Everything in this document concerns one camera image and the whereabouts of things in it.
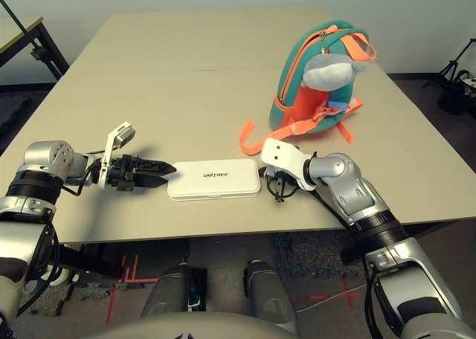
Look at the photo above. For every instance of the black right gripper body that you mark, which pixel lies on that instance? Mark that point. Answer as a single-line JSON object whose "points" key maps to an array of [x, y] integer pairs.
{"points": [[277, 179]]}

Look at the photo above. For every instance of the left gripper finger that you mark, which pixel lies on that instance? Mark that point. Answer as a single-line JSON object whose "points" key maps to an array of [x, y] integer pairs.
{"points": [[156, 167], [148, 183]]}

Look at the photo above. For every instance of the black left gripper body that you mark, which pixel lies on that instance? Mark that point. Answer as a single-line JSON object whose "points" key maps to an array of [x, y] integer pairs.
{"points": [[122, 173]]}

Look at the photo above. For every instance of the white Unitree pencil case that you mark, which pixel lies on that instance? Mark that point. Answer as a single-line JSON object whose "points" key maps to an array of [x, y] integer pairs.
{"points": [[213, 179]]}

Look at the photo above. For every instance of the teal and orange backpack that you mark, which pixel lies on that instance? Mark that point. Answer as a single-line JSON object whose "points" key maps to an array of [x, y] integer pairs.
{"points": [[290, 75]]}

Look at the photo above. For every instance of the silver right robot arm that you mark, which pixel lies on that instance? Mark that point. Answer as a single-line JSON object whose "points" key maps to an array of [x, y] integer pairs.
{"points": [[346, 190]]}

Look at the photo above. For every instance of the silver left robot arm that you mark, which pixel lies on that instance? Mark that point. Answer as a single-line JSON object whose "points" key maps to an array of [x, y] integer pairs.
{"points": [[41, 160]]}

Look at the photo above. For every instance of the grey robot right leg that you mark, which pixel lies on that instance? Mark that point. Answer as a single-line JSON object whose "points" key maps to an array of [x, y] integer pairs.
{"points": [[269, 298]]}

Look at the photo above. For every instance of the grey foam mat piece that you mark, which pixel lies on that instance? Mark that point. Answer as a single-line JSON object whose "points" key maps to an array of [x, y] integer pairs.
{"points": [[94, 291]]}

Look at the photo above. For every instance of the white round plastic object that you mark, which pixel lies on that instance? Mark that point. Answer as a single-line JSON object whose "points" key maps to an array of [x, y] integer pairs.
{"points": [[56, 277]]}

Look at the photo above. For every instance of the thin black pole with clamp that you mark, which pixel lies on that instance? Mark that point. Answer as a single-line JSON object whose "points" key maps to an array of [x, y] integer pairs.
{"points": [[36, 53]]}

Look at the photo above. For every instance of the grey robot torso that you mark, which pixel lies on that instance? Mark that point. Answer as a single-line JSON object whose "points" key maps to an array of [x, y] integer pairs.
{"points": [[186, 328]]}

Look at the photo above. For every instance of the black waste bin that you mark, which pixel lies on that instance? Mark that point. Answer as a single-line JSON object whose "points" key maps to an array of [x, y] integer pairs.
{"points": [[451, 97]]}

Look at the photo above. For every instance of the black tripod stand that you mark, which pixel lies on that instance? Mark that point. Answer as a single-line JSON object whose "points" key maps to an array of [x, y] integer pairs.
{"points": [[451, 62]]}

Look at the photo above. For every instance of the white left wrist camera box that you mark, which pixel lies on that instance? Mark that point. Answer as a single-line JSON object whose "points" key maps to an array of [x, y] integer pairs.
{"points": [[106, 157]]}

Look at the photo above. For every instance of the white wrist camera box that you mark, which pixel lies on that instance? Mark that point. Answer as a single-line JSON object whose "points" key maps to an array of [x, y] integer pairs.
{"points": [[106, 157], [286, 157]]}

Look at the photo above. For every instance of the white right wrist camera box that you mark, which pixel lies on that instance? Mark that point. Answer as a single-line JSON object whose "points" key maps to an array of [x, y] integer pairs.
{"points": [[286, 157]]}

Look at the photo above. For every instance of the black table frame bar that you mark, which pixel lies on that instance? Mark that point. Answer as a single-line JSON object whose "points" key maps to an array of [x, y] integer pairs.
{"points": [[89, 262]]}

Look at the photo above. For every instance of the side table with black frame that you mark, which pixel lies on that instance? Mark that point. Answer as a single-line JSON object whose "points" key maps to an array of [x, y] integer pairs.
{"points": [[15, 28]]}

